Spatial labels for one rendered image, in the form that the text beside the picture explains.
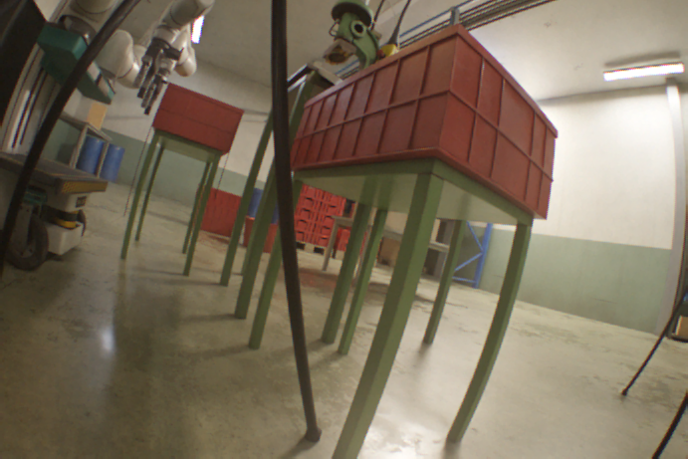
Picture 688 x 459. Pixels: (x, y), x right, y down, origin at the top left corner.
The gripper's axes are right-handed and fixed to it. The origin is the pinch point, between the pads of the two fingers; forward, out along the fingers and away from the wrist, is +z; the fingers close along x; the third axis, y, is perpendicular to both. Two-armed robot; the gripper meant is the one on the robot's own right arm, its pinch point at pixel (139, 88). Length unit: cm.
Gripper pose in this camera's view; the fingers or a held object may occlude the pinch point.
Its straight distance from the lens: 115.5
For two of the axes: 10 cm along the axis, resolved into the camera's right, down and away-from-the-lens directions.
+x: 5.1, 0.5, -8.6
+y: -8.2, -2.8, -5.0
